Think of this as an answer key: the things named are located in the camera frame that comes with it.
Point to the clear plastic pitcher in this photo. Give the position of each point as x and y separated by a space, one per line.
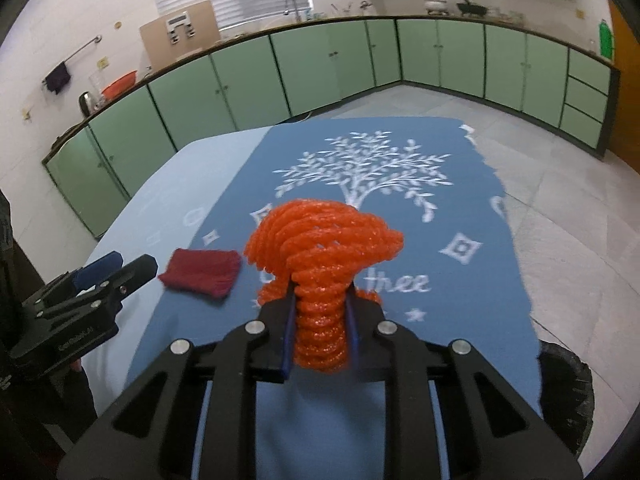
96 90

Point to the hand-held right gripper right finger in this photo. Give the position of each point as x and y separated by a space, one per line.
351 330

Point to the round bin with black bag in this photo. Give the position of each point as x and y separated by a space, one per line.
565 395

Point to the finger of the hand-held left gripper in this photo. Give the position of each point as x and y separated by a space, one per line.
100 266
135 270

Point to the dark hanging cloth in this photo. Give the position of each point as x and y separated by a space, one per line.
57 79

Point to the black wok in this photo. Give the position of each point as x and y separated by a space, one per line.
471 8

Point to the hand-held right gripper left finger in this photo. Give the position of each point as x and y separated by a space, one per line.
289 340

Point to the steel kettle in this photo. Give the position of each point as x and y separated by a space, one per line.
87 103

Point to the red plastic basin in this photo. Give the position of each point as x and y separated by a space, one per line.
120 85

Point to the green thermos flask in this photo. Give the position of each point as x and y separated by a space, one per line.
606 40

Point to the brown cardboard box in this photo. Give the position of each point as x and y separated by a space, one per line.
160 40

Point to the orange foam fruit net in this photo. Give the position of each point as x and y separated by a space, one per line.
320 250

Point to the blue tree print tablecloth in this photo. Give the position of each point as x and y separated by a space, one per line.
400 195

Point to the green lower kitchen cabinets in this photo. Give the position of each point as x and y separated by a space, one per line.
310 60

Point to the row of glass jars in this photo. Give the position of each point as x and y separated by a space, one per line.
505 14

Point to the metal towel bar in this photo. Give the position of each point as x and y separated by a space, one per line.
75 55

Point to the white cooking pot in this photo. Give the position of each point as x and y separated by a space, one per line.
436 4

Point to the yellowed wall socket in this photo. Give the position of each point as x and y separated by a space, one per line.
103 63

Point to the steel sink faucet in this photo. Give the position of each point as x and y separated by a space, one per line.
290 7

